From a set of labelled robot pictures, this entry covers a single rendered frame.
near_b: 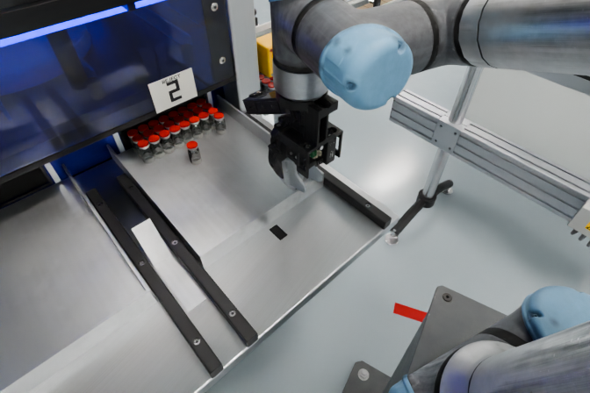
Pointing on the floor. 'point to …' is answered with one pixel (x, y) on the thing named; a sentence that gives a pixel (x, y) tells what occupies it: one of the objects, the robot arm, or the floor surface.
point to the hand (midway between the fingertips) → (292, 182)
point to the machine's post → (241, 25)
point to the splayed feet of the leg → (417, 210)
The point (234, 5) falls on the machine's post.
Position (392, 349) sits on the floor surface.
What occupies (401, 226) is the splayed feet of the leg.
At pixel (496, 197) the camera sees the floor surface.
